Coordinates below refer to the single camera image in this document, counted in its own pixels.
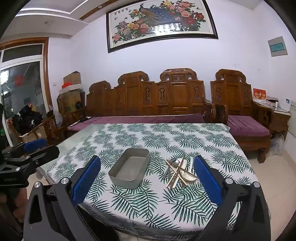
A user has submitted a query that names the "flat white box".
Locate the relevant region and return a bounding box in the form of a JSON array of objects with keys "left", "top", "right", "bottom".
[{"left": 61, "top": 83, "right": 83, "bottom": 92}]

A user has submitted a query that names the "leaf-print tablecloth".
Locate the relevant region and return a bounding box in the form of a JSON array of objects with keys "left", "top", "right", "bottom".
[{"left": 45, "top": 123, "right": 270, "bottom": 241}]

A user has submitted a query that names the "wooden-framed glass door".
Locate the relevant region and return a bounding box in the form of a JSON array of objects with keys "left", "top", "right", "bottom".
[{"left": 0, "top": 37, "right": 53, "bottom": 147}]

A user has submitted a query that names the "small cardboard box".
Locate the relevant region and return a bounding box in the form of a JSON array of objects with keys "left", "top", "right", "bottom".
[{"left": 63, "top": 71, "right": 81, "bottom": 87}]

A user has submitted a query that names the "carved wooden sofa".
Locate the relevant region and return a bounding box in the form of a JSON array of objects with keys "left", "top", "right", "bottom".
[{"left": 85, "top": 68, "right": 216, "bottom": 123}]

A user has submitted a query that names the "long white plastic spoon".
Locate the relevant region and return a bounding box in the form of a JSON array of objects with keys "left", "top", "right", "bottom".
[{"left": 176, "top": 160, "right": 189, "bottom": 186}]

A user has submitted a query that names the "wooden side table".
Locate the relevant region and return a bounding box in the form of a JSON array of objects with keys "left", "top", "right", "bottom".
[{"left": 254, "top": 100, "right": 292, "bottom": 141}]

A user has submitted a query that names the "clear plastic bag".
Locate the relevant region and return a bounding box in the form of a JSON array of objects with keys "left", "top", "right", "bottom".
[
  {"left": 269, "top": 134, "right": 285, "bottom": 156},
  {"left": 47, "top": 104, "right": 61, "bottom": 126}
]

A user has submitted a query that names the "pile of dark clothes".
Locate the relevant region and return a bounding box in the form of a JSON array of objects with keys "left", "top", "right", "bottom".
[{"left": 11, "top": 105, "right": 45, "bottom": 135}]

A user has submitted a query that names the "wall electrical panel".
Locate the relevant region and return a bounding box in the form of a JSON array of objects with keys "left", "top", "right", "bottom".
[{"left": 268, "top": 36, "right": 288, "bottom": 57}]

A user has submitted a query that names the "purple armchair cushion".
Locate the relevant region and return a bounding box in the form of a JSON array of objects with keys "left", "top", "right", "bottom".
[{"left": 228, "top": 116, "right": 270, "bottom": 138}]

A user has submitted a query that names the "rectangular metal tray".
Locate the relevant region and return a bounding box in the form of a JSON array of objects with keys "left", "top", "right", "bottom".
[{"left": 108, "top": 148, "right": 151, "bottom": 190}]

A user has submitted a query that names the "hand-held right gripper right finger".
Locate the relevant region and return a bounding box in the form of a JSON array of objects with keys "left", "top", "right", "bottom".
[{"left": 193, "top": 156, "right": 271, "bottom": 241}]

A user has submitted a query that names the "red box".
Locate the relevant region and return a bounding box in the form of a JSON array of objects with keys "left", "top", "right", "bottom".
[{"left": 253, "top": 88, "right": 268, "bottom": 102}]

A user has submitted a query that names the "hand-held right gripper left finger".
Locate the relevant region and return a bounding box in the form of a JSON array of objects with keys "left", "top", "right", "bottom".
[{"left": 23, "top": 156, "right": 121, "bottom": 241}]

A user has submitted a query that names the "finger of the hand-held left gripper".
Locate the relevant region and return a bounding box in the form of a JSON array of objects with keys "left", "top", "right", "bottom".
[
  {"left": 5, "top": 146, "right": 60, "bottom": 177},
  {"left": 2, "top": 138, "right": 48, "bottom": 157}
]

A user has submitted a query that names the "metal fork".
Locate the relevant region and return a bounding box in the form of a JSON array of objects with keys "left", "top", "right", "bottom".
[{"left": 161, "top": 154, "right": 172, "bottom": 181}]

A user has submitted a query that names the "large cardboard box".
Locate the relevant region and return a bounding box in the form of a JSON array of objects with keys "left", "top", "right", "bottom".
[{"left": 57, "top": 90, "right": 82, "bottom": 112}]

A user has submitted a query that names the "carved wooden armchair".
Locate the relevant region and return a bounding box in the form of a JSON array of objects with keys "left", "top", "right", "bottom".
[{"left": 210, "top": 69, "right": 275, "bottom": 163}]

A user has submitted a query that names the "open cardboard box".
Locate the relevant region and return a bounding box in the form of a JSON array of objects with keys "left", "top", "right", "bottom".
[{"left": 22, "top": 130, "right": 48, "bottom": 143}]

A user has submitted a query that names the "black cable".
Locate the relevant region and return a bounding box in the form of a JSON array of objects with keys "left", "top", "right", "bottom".
[{"left": 70, "top": 116, "right": 93, "bottom": 127}]

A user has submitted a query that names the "short white plastic spoon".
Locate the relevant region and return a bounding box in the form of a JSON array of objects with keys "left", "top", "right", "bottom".
[{"left": 179, "top": 167, "right": 201, "bottom": 184}]

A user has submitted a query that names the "wooden chair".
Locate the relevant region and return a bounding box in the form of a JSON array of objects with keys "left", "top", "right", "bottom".
[{"left": 22, "top": 114, "right": 68, "bottom": 144}]

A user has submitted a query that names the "framed peacock painting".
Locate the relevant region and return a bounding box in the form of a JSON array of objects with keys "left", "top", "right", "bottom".
[{"left": 106, "top": 0, "right": 219, "bottom": 54}]

